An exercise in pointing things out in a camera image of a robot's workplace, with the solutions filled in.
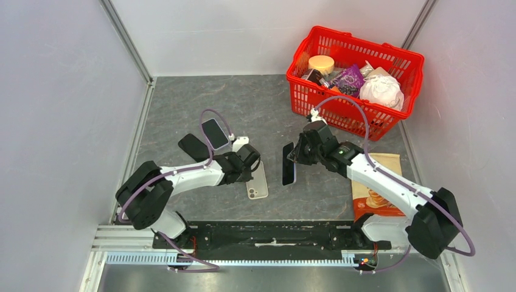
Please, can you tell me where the white plastic bag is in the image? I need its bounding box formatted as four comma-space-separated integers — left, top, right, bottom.
359, 74, 405, 111

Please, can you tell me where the black smartphone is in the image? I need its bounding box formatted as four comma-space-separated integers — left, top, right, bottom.
282, 142, 296, 186

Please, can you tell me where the red plastic shopping basket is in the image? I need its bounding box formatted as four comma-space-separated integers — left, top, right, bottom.
286, 26, 424, 141

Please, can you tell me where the purple snack packet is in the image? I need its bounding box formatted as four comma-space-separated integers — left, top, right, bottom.
330, 64, 365, 97

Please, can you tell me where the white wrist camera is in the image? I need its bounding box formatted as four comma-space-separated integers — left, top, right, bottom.
306, 108, 327, 124
232, 136, 249, 152

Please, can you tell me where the beige phone case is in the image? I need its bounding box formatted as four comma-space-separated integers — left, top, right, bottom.
246, 162, 269, 200

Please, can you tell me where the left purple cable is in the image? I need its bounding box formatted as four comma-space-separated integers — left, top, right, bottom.
117, 108, 237, 275

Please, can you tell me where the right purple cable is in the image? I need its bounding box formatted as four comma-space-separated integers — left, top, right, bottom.
310, 95, 476, 275

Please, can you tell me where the purple cable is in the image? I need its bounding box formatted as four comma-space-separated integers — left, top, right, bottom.
310, 95, 476, 275
117, 108, 237, 275

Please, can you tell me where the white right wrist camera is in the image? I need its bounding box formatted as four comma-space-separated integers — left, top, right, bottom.
306, 108, 327, 124

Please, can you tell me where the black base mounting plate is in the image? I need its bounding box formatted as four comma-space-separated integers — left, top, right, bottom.
175, 220, 392, 260

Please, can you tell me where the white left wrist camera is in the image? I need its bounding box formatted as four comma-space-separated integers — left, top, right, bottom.
232, 136, 249, 152

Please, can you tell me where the lavender phone case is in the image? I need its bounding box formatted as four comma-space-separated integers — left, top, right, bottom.
200, 117, 231, 151

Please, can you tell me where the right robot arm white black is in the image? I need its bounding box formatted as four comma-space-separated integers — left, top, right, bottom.
287, 120, 464, 259

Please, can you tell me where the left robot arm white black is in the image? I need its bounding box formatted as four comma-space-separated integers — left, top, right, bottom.
115, 144, 260, 249

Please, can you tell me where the aluminium frame rail front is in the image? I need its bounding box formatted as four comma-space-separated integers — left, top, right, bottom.
90, 224, 458, 267

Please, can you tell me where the cassava chips bag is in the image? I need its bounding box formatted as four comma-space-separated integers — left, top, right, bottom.
352, 153, 404, 221

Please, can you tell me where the dark blue smartphone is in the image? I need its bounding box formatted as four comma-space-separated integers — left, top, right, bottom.
201, 119, 230, 150

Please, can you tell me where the black phone case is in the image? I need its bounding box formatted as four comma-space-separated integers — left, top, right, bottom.
178, 133, 210, 162

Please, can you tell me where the yellow lid jar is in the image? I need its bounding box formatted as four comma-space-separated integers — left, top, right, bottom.
308, 55, 335, 75

